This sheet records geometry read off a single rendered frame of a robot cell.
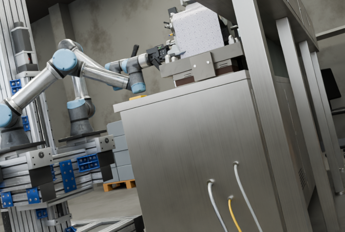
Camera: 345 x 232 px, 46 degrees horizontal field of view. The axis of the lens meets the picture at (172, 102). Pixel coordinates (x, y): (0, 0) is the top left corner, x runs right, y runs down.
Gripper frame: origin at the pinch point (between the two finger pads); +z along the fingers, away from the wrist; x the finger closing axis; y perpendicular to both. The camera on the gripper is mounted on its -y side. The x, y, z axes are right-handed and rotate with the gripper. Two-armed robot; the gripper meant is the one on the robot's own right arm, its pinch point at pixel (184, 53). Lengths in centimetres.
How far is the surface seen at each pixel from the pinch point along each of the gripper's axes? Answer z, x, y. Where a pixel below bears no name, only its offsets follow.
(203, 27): 13.3, -0.3, 9.5
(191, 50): 4.5, -0.3, 0.1
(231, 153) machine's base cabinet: 20, -26, -52
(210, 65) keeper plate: 18.9, -22.0, -13.1
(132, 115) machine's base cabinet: -22.5, -26.0, -26.3
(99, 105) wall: -347, 443, 34
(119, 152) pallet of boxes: -257, 332, -53
